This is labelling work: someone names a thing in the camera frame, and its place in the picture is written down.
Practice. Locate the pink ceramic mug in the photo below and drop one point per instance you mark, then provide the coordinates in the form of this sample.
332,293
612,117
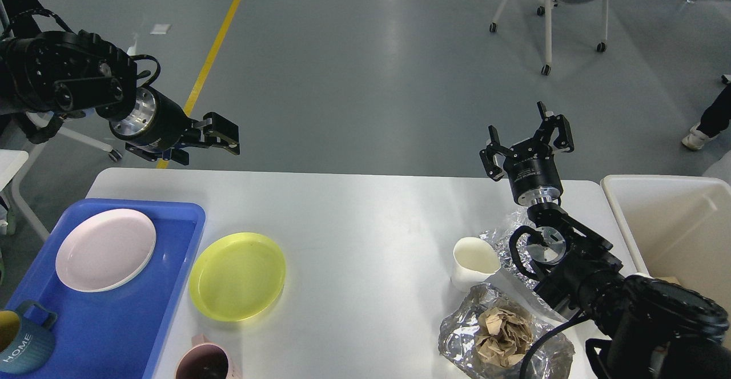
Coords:
206,359

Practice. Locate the blue HOME mug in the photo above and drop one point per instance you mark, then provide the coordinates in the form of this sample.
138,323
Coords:
26,345

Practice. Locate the beige plastic bin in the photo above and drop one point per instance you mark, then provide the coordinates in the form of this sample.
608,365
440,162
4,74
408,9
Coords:
677,225

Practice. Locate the white office chair left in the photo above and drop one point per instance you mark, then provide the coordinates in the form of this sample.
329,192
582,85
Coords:
19,205

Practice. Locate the white paper cup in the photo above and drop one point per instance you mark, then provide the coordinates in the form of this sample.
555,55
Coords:
474,261

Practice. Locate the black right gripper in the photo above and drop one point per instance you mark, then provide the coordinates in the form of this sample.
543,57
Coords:
531,169

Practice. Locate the small white side table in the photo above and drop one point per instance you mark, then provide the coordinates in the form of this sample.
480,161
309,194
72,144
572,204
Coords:
11,163

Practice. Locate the crumpled brown paper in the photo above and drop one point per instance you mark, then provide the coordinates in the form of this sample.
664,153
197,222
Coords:
503,337

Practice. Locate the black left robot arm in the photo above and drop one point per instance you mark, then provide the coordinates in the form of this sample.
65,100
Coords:
50,74

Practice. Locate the yellow plastic plate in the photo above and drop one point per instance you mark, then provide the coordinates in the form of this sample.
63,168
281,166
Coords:
237,277

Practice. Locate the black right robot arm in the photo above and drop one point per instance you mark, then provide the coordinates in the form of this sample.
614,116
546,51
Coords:
653,328

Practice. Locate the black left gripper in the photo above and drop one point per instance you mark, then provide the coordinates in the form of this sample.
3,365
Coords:
156,124

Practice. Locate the blue plastic tray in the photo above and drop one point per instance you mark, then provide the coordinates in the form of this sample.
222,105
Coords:
118,333

